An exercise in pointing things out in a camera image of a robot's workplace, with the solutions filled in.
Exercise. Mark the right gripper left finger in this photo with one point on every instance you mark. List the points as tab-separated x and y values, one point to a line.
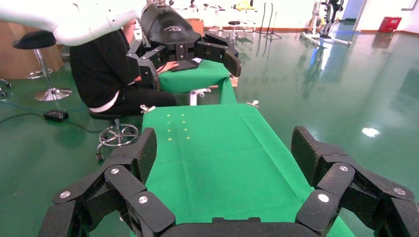
124	183

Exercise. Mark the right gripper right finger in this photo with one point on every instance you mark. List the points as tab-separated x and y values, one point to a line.
343	183

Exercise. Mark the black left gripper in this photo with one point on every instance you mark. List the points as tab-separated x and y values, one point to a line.
167	26

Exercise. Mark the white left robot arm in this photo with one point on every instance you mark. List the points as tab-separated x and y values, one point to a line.
65	19

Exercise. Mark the distant brown cardboard box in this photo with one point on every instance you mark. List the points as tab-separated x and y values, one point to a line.
196	25

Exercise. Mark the red box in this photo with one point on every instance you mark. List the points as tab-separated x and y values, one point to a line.
389	24

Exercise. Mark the seated person's hand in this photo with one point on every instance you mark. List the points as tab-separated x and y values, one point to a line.
168	66

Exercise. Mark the black laptop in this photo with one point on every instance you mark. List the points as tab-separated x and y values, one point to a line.
186	65

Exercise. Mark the small green table cloth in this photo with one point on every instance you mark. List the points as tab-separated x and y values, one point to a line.
196	78

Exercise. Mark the white pipe table joint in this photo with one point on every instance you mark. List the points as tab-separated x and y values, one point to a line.
196	95

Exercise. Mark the chrome base swivel stool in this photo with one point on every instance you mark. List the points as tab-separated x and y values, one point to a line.
116	134

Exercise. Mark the distant black stool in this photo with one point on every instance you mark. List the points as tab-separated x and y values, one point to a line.
234	23

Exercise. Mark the silver binder clip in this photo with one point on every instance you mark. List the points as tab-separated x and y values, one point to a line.
253	104
147	108

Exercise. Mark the yellow object on shelf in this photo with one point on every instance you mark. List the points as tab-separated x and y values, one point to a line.
245	5

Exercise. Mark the seated person black clothes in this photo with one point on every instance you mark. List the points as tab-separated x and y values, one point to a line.
98	65

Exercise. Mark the large green table cloth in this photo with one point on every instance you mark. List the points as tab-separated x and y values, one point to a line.
212	170

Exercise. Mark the black tripod stand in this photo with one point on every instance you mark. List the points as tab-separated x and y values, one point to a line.
269	19

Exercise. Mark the black power brick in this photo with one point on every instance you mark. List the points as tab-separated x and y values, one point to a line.
55	115

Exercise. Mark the black seat bar stool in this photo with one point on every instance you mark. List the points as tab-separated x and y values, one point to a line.
34	39

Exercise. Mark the brown wooden cabinet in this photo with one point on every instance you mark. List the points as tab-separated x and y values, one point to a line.
16	62

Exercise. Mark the white metal frame machine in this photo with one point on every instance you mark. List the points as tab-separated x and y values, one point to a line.
324	26

